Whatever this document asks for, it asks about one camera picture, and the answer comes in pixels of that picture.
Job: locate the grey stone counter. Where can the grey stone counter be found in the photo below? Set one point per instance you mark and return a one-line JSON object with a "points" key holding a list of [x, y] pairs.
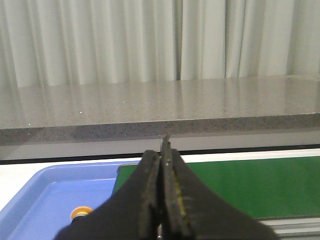
{"points": [[126, 118]]}

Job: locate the green conveyor belt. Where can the green conveyor belt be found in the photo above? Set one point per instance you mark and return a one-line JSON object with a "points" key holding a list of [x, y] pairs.
{"points": [[265, 188]]}

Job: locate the white curtain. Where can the white curtain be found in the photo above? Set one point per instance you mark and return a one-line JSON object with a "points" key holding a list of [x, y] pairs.
{"points": [[77, 42]]}

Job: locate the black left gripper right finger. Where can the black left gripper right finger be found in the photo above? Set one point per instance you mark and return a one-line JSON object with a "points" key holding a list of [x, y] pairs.
{"points": [[191, 211]]}

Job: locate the aluminium conveyor frame rail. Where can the aluminium conveyor frame rail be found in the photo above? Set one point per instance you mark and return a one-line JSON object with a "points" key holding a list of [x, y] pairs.
{"points": [[295, 227]]}

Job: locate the yellow push button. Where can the yellow push button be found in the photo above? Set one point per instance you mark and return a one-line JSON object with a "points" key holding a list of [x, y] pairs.
{"points": [[80, 212]]}

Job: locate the blue plastic tray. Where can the blue plastic tray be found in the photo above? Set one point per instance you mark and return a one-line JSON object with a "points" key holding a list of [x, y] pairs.
{"points": [[44, 204]]}

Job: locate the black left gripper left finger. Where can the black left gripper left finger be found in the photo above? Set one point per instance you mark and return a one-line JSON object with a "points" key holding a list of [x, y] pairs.
{"points": [[129, 214]]}

